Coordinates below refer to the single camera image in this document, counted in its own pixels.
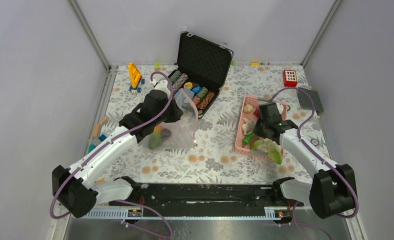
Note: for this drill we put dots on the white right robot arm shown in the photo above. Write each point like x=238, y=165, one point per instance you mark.
x=333, y=189

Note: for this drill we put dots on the clear pink zip top bag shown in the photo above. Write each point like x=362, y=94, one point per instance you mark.
x=183, y=131

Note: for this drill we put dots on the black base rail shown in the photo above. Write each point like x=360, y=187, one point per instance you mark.
x=196, y=201

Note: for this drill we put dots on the small white toy dumpling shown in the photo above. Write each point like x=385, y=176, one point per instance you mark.
x=248, y=126

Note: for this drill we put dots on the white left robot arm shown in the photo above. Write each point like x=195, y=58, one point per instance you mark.
x=76, y=186

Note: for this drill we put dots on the small green block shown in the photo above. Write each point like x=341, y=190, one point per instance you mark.
x=157, y=65

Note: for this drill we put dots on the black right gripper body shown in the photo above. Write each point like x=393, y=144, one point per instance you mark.
x=260, y=129

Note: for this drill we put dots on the black poker chip case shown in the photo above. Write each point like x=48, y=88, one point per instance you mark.
x=205, y=63

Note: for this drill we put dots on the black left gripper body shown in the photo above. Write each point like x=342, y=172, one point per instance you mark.
x=170, y=115

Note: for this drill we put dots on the green orange toy mango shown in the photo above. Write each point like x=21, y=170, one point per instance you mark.
x=156, y=138

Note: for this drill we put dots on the pink plastic basket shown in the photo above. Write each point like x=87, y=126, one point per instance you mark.
x=249, y=143

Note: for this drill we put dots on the green toy leaf vegetable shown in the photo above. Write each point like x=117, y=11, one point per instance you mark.
x=275, y=155

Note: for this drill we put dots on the green toy pepper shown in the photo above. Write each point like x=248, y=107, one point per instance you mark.
x=247, y=139

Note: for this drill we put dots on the blue toy block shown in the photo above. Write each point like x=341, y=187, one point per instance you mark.
x=95, y=141

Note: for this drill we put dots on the red toy block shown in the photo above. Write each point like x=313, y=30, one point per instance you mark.
x=289, y=78

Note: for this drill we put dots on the yellow toy ladder cart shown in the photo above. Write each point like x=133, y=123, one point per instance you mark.
x=136, y=78

